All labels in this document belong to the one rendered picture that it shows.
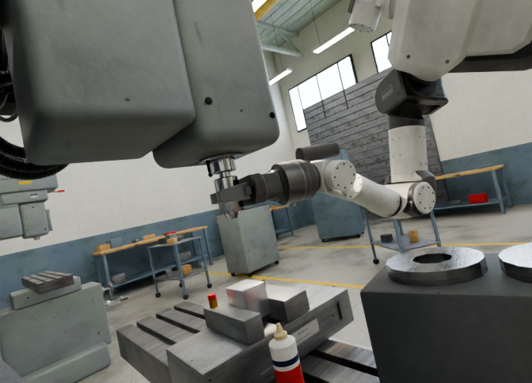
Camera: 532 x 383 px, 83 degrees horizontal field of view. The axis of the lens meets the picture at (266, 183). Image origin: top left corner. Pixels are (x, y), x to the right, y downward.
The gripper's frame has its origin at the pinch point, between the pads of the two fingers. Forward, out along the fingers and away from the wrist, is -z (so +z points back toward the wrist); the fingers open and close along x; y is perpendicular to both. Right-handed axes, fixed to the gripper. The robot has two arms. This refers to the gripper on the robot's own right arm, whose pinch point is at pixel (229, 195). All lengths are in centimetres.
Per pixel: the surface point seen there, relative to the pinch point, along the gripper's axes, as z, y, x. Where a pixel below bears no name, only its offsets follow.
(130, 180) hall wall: -13, -101, -677
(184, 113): -8.3, -11.8, 15.1
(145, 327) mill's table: -20, 32, -45
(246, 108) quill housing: 3.6, -13.7, 9.4
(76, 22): -18.8, -22.3, 18.7
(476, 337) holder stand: 5.7, 16.6, 39.2
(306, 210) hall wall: 511, 76, -844
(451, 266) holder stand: 8.0, 11.8, 36.7
